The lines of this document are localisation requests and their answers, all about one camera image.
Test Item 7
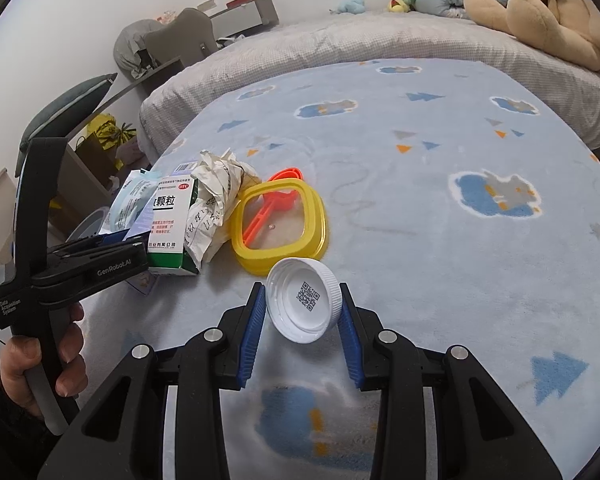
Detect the person's left forearm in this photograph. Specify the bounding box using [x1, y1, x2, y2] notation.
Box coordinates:
[0, 357, 71, 480]

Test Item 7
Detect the green white medicine box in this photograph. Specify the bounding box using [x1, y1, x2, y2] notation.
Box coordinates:
[146, 162, 203, 277]

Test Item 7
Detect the orange plastic scoop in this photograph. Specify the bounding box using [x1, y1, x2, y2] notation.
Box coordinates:
[243, 169, 306, 247]

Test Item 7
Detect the blue wipes packet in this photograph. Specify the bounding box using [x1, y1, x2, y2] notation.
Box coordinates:
[100, 169, 161, 241]

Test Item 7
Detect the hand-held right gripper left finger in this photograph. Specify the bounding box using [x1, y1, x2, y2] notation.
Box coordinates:
[37, 282, 268, 480]

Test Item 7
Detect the grey chair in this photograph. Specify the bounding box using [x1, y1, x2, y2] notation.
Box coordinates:
[145, 8, 220, 68]

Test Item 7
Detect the brown paper bag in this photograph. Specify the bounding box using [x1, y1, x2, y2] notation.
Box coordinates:
[75, 135, 122, 187]

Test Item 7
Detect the light blue printed blanket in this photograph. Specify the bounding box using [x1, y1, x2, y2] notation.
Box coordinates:
[77, 57, 600, 480]

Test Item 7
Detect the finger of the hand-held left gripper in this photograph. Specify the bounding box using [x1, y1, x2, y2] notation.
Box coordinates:
[49, 240, 112, 262]
[87, 241, 147, 261]

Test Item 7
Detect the white paper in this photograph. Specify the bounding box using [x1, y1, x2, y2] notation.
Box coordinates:
[184, 149, 262, 272]

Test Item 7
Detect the tan teddy bear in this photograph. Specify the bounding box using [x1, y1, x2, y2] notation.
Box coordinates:
[462, 0, 600, 72]

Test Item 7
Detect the pink paper bag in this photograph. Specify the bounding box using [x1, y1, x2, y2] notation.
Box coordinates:
[115, 139, 142, 171]

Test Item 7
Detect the yellow gift wrap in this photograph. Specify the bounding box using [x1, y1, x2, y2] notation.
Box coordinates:
[86, 113, 137, 153]

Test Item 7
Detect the grey wall shelf unit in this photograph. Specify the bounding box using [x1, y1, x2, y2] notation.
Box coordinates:
[200, 0, 281, 36]

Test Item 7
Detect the yellow plastic lid frame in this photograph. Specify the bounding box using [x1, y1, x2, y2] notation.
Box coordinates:
[230, 180, 329, 276]

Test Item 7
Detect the person's left hand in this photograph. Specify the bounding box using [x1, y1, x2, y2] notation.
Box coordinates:
[0, 302, 87, 403]

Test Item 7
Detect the bed with grey cover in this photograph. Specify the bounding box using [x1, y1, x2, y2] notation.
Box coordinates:
[139, 0, 600, 161]

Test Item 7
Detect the grey mesh basket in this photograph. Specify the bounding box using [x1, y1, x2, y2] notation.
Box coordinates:
[67, 208, 112, 241]

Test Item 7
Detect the grey bag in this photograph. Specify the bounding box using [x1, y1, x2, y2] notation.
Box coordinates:
[113, 18, 163, 78]

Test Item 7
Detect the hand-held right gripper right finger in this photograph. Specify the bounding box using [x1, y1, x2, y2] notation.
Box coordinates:
[337, 282, 566, 480]

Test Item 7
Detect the white plastic bottle cap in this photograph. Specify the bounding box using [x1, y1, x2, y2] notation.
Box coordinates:
[266, 257, 344, 345]

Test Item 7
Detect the dark green cushion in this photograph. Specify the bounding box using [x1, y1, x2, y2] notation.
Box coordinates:
[19, 73, 118, 151]

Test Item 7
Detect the grey wooden desk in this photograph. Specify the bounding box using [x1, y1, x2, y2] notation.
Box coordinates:
[55, 55, 183, 221]

